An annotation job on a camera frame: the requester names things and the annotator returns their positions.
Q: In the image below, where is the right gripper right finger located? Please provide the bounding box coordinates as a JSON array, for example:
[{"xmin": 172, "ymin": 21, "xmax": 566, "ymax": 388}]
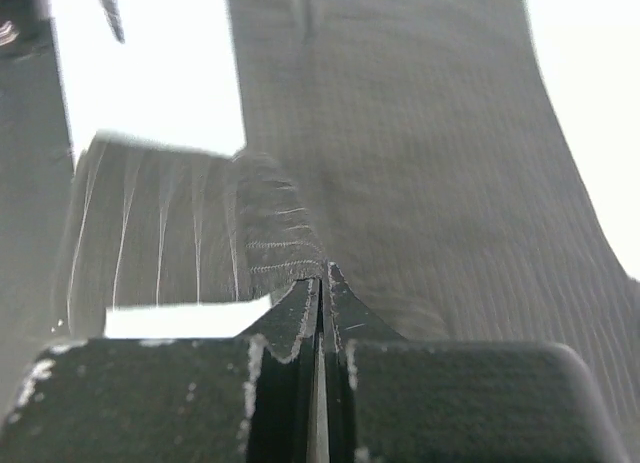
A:
[{"xmin": 322, "ymin": 264, "xmax": 625, "ymax": 462}]

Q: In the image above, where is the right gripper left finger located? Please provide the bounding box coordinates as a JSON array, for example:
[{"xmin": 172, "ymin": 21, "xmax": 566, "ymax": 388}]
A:
[{"xmin": 1, "ymin": 279, "xmax": 320, "ymax": 463}]

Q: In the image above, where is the black pinstripe long sleeve shirt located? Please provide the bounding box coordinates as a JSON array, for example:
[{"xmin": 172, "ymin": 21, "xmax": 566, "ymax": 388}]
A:
[{"xmin": 0, "ymin": 0, "xmax": 640, "ymax": 463}]

